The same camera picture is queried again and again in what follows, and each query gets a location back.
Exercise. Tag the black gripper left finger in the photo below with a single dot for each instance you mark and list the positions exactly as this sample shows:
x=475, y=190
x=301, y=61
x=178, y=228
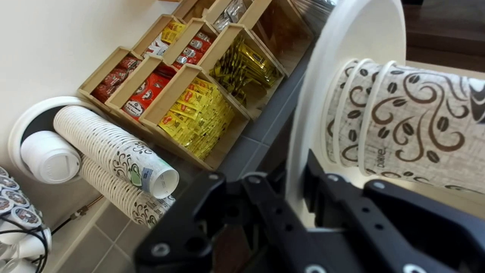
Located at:
x=272, y=222

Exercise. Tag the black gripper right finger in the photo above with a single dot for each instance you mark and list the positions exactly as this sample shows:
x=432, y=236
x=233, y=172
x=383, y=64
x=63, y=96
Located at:
x=403, y=233

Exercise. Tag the single white paper plate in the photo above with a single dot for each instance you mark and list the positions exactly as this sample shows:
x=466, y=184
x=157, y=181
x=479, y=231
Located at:
x=363, y=31

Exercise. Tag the taller stack of paper cups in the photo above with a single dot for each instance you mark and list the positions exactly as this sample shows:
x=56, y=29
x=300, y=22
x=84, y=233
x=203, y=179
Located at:
x=125, y=199

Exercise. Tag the shorter stack of paper cups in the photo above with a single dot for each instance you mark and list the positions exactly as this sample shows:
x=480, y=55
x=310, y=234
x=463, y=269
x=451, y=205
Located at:
x=106, y=142

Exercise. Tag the white plate under cup stacks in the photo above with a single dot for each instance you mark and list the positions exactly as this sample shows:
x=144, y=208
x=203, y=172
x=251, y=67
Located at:
x=30, y=116

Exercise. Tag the yellow packets pile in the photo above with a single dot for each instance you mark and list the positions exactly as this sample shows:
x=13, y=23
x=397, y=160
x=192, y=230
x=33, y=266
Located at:
x=197, y=119

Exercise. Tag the gold packets pile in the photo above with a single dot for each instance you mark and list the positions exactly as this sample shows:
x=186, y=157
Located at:
x=247, y=70

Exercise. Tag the wooden condiment organizer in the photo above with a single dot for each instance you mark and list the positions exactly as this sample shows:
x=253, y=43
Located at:
x=168, y=96

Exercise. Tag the red packets pile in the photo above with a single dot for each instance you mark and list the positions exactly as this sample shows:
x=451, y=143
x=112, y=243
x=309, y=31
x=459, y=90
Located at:
x=145, y=96

